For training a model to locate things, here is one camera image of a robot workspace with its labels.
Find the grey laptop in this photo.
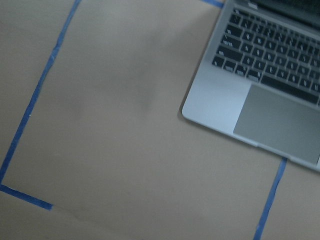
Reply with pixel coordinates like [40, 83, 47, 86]
[181, 0, 320, 171]

